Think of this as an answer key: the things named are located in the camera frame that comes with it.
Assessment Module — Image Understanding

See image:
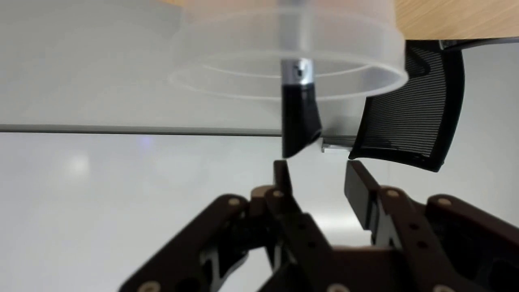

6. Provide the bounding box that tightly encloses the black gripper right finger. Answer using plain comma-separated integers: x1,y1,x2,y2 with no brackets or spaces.
344,161,519,292

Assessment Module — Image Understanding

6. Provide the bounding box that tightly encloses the translucent plastic measuring cup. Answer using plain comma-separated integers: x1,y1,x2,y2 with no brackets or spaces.
167,0,410,106

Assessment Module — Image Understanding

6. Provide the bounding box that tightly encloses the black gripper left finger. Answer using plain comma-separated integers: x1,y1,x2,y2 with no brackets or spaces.
119,159,334,292

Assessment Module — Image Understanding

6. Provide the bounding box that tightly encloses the black and silver marker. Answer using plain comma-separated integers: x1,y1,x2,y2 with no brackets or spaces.
277,0,324,159

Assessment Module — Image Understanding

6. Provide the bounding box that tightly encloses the black mesh office chair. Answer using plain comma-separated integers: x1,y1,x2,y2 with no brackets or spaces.
347,38,467,174

